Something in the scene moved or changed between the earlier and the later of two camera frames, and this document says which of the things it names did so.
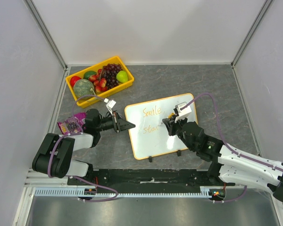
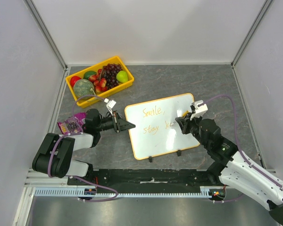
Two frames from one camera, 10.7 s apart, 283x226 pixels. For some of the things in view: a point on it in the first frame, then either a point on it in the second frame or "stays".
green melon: [83, 87] stays
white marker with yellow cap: [169, 117] to [183, 116]
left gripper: [120, 124] stays
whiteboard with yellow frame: [150, 137] stays
